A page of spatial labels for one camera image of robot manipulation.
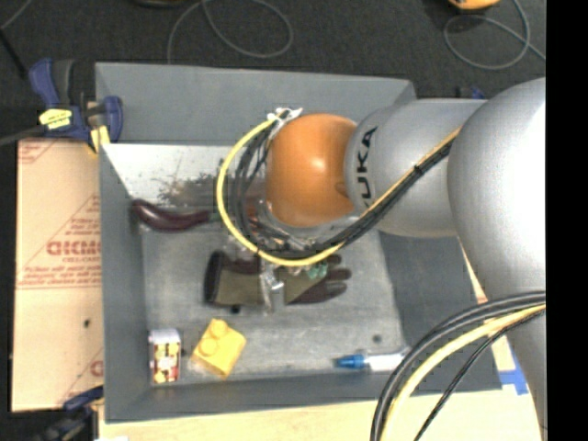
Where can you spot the small white red-yellow printed box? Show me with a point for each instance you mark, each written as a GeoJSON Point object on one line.
{"type": "Point", "coordinates": [164, 356]}

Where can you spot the dark purple toy eggplant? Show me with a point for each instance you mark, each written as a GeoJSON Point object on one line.
{"type": "Point", "coordinates": [170, 221]}

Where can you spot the brown cardboard board red print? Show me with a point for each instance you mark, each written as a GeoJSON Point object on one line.
{"type": "Point", "coordinates": [50, 228]}

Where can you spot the yellow toy building brick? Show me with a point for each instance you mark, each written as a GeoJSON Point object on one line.
{"type": "Point", "coordinates": [218, 349]}

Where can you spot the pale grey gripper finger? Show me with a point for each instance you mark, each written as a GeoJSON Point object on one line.
{"type": "Point", "coordinates": [267, 292]}

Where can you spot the white tube with blue cap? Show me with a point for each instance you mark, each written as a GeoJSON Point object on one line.
{"type": "Point", "coordinates": [363, 362]}

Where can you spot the olive and brown work glove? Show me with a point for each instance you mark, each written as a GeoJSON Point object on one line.
{"type": "Point", "coordinates": [234, 285]}

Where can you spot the grey metal bin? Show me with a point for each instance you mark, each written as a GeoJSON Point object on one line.
{"type": "Point", "coordinates": [294, 338]}

